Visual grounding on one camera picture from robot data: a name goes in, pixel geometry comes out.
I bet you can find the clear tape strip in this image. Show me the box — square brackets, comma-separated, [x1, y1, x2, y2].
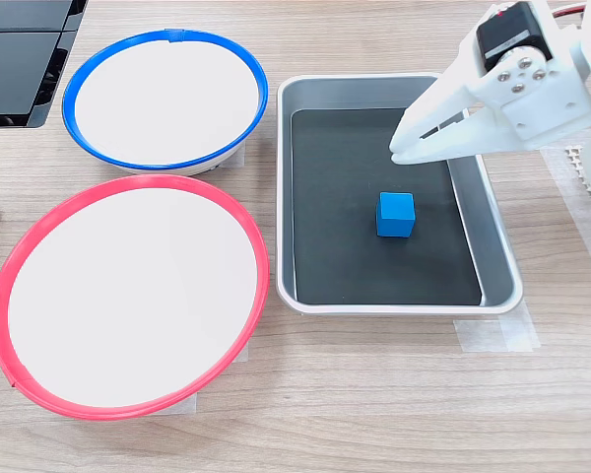
[452, 301, 542, 354]

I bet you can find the pale perforated base plate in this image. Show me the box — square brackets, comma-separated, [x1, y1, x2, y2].
[563, 142, 591, 233]

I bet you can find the steel tray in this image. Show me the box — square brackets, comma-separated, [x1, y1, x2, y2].
[275, 73, 525, 316]

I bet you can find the white plate with red rim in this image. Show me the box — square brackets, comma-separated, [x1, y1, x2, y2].
[0, 173, 271, 422]

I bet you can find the black flat device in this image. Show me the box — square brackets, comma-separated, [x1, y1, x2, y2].
[0, 0, 90, 130]

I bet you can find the red and black servo cable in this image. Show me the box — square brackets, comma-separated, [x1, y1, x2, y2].
[550, 2, 588, 20]

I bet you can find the white plate with blue rim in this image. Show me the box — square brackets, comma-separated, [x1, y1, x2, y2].
[61, 28, 270, 177]

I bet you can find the black tray mat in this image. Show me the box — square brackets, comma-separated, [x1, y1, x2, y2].
[290, 107, 484, 306]

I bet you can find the small blue cube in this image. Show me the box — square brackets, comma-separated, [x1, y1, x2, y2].
[375, 191, 417, 239]

